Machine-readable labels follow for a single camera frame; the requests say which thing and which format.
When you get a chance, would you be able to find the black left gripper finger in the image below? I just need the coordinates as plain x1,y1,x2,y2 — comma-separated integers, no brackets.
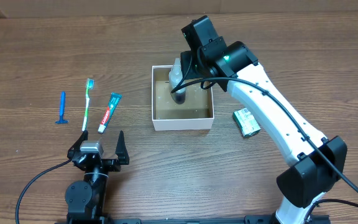
67,130,88,159
115,131,129,165

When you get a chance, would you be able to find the green white soap packet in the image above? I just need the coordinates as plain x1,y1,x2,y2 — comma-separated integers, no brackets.
232,108,260,138

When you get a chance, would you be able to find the blue disposable razor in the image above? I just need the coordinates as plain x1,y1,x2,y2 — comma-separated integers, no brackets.
55,91,68,124

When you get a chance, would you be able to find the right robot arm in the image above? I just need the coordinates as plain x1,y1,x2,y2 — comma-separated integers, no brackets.
181,16,347,223

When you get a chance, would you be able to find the Colgate toothpaste tube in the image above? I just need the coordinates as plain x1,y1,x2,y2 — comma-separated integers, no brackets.
98,92,122,134

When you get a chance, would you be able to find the green white toothbrush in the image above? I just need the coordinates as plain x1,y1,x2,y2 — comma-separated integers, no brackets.
81,78,94,131

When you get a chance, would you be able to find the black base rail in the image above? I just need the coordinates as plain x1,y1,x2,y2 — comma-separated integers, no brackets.
54,213,332,224

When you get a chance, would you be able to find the white cardboard box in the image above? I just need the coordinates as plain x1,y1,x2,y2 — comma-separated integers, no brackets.
151,65,214,131

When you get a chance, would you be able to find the clear soap pump bottle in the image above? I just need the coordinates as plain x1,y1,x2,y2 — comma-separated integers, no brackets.
168,58,186,105

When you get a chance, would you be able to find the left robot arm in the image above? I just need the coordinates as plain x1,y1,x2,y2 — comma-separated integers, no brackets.
65,131,130,223

